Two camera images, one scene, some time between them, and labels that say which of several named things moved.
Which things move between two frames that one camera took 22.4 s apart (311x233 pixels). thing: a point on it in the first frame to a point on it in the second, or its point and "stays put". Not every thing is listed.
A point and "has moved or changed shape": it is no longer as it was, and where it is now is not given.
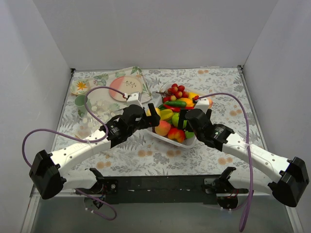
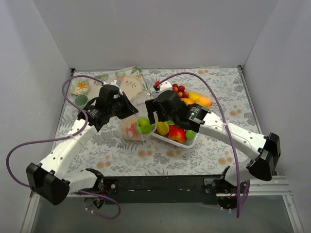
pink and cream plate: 126,84 stays put
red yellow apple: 174,133 stays put
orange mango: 189,101 stays put
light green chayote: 189,135 stays put
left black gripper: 147,118 to 127,107
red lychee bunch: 175,91 stays put
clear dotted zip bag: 99,112 has moved or changed shape
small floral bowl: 79,87 stays put
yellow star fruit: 166,114 has moved or changed shape
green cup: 79,102 stays put
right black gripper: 186,119 to 155,110
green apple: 175,119 has moved or changed shape
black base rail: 218,189 stays put
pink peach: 163,128 has moved or changed shape
